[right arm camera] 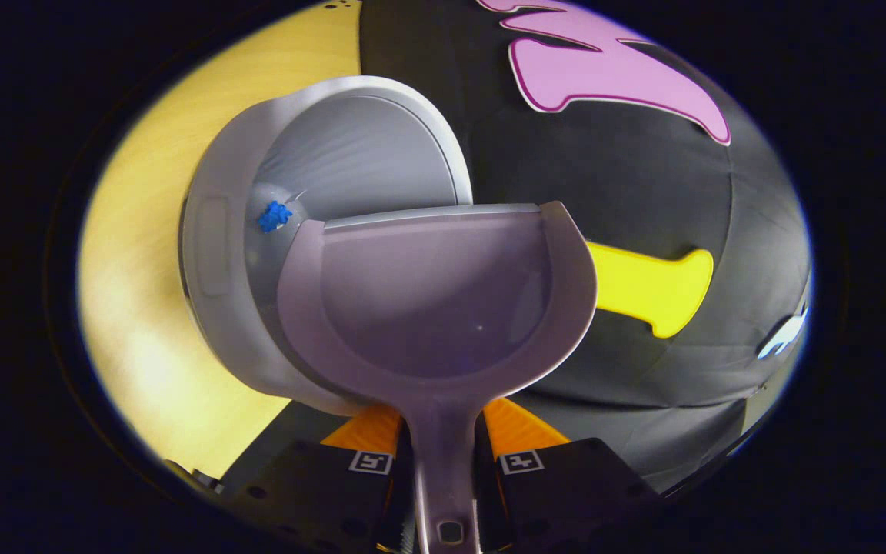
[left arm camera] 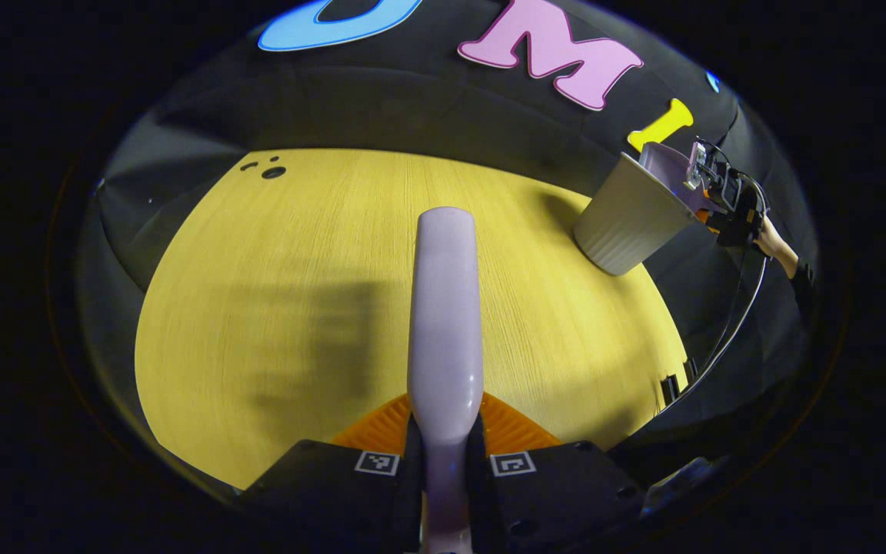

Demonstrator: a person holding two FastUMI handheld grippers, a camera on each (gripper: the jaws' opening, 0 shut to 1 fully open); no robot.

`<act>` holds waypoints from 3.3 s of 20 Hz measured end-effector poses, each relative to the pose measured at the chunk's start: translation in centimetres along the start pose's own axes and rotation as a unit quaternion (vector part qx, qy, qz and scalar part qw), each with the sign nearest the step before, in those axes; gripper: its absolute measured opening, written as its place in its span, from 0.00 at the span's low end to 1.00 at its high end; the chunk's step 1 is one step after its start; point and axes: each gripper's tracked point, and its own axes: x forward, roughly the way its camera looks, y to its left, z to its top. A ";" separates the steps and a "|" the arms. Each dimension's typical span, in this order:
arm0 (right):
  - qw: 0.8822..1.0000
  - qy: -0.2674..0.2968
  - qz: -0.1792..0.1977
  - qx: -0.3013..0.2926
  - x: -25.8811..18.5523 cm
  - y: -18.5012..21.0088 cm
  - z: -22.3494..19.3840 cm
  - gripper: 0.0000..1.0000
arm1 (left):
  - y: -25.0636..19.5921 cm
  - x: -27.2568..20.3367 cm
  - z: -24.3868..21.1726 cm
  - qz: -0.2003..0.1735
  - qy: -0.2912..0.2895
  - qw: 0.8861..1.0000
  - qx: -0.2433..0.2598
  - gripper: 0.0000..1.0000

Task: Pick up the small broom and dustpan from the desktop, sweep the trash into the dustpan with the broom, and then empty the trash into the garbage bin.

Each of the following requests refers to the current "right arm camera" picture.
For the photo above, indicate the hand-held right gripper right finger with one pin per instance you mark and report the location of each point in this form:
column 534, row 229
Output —
column 566, row 492

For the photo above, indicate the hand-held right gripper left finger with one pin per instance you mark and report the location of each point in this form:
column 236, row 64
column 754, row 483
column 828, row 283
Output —
column 320, row 492

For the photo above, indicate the pink dustpan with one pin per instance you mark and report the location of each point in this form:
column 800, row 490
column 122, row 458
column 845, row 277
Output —
column 443, row 308

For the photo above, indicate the white ribbed garbage bin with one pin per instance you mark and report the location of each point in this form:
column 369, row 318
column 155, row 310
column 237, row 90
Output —
column 220, row 254

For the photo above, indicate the blue paper trash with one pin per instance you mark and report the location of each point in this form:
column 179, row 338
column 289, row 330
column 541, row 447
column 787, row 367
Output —
column 275, row 216

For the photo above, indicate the yellow wooden desktop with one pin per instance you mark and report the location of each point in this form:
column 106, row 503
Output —
column 143, row 231

